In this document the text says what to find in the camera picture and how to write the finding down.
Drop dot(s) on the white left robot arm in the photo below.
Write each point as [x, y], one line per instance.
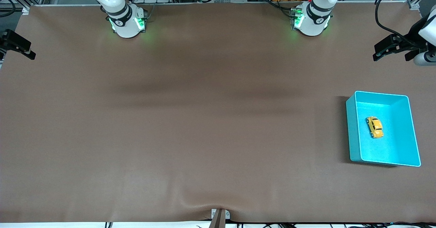
[315, 23]

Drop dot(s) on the yellow beetle toy car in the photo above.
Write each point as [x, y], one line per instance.
[374, 127]

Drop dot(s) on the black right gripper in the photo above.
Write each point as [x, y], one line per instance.
[7, 39]

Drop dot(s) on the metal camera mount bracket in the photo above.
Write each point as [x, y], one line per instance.
[219, 217]

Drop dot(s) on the teal plastic bin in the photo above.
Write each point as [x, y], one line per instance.
[391, 146]

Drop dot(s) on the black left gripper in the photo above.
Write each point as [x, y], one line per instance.
[409, 41]

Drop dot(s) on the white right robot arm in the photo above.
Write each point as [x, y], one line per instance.
[126, 27]

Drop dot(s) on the brown table mat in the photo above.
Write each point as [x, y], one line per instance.
[218, 136]

